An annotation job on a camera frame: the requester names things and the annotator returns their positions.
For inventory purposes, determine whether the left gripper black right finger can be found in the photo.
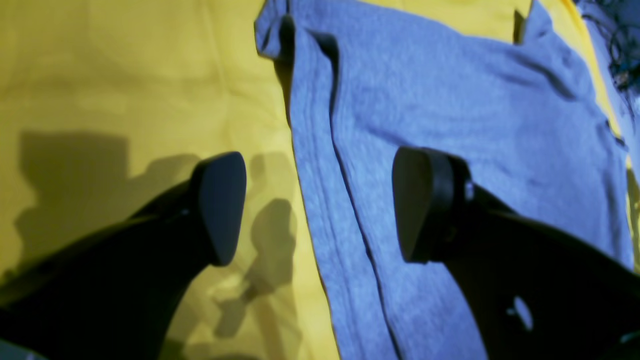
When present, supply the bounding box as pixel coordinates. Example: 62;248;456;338
391;146;640;360

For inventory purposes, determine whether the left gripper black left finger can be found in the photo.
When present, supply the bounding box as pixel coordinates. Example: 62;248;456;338
1;152;247;360

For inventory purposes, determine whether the grey t-shirt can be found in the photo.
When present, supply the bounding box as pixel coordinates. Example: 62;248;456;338
254;0;634;360

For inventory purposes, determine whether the yellow table cloth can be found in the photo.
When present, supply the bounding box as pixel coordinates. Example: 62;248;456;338
1;0;639;360

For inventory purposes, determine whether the tangle of black cables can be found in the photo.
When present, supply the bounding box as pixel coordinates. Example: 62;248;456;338
580;0;640;93

